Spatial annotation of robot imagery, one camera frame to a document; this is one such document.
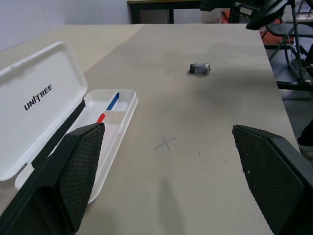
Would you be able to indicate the orange chair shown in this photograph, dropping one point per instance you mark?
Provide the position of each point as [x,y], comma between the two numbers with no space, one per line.
[276,22]

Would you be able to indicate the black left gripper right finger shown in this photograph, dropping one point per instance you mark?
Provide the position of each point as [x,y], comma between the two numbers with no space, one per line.
[276,176]

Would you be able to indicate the black metal frame stand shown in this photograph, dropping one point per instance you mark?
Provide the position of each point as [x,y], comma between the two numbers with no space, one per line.
[297,49]

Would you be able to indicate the white Unitree pencil case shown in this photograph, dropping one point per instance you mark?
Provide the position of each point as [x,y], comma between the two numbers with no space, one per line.
[36,98]

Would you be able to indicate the dark purple eraser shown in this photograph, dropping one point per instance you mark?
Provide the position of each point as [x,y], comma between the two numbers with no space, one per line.
[200,69]

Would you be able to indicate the black framed wooden table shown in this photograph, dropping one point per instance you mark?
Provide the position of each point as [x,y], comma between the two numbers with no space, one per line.
[172,12]

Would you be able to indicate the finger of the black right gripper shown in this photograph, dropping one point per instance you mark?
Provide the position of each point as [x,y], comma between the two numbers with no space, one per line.
[267,14]
[215,5]

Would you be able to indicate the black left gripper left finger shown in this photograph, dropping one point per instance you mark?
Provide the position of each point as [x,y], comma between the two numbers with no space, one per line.
[51,181]

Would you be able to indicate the white shoe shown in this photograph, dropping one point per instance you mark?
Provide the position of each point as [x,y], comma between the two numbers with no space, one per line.
[305,149]

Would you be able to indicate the person's dark trouser leg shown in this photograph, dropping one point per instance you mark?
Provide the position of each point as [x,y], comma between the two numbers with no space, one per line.
[308,132]

